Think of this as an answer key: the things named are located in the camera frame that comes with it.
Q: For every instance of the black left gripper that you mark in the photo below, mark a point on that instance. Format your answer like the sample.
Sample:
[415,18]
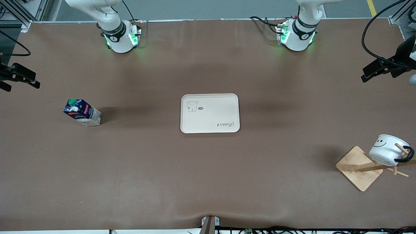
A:
[401,57]

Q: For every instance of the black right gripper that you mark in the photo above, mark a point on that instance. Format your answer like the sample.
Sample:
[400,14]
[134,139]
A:
[4,72]

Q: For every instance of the blue milk carton green cap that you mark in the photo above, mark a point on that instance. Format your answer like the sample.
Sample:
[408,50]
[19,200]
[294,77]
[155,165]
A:
[83,113]

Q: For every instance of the wooden cup rack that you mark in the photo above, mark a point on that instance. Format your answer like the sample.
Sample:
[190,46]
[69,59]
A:
[357,169]

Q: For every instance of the brown table cover mat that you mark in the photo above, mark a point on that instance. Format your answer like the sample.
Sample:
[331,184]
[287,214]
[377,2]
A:
[130,162]

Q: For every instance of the beige plastic tray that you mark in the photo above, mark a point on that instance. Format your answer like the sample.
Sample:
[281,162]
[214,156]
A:
[211,113]

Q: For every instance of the metal table edge clamp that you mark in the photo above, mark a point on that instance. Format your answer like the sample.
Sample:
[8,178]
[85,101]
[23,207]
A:
[210,224]

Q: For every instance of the aluminium frame profile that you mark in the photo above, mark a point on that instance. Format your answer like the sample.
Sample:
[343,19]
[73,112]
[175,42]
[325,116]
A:
[19,14]
[398,16]

